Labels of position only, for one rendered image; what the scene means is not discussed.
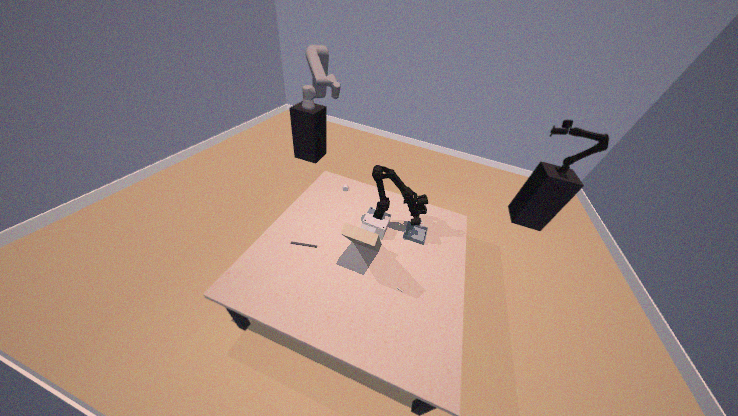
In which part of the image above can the beige service panel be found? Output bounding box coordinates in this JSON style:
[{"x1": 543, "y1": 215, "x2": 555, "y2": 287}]
[{"x1": 340, "y1": 223, "x2": 382, "y2": 252}]

